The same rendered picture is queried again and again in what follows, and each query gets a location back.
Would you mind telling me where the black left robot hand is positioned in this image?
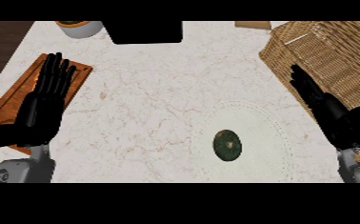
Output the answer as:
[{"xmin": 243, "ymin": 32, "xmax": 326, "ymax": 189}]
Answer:
[{"xmin": 0, "ymin": 51, "xmax": 76, "ymax": 149}]

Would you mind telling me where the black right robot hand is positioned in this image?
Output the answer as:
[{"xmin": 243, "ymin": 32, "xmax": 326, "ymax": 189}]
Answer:
[{"xmin": 287, "ymin": 64, "xmax": 360, "ymax": 151}]

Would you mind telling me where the tan wicker basket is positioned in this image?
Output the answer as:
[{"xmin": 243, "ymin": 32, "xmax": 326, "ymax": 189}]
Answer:
[{"xmin": 256, "ymin": 21, "xmax": 360, "ymax": 121}]

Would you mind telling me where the white round placemat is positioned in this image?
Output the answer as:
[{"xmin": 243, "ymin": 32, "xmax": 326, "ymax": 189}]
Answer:
[{"xmin": 189, "ymin": 100, "xmax": 295, "ymax": 183}]

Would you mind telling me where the dark green squash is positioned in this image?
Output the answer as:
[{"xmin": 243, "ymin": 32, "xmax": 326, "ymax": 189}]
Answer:
[{"xmin": 212, "ymin": 129, "xmax": 243, "ymax": 162}]

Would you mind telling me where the brown wooden cutting board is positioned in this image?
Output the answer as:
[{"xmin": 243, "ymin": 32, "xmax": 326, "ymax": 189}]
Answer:
[{"xmin": 0, "ymin": 52, "xmax": 94, "ymax": 156}]

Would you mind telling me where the white plant pot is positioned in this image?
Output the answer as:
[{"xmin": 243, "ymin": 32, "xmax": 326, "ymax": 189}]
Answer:
[{"xmin": 54, "ymin": 21, "xmax": 104, "ymax": 40}]

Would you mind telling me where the tan flat board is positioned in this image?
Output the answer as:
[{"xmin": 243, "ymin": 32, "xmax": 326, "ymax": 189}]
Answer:
[{"xmin": 233, "ymin": 21, "xmax": 273, "ymax": 31}]

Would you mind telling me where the black box appliance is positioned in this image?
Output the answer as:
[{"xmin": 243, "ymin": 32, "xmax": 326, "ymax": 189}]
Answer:
[{"xmin": 101, "ymin": 21, "xmax": 184, "ymax": 46}]

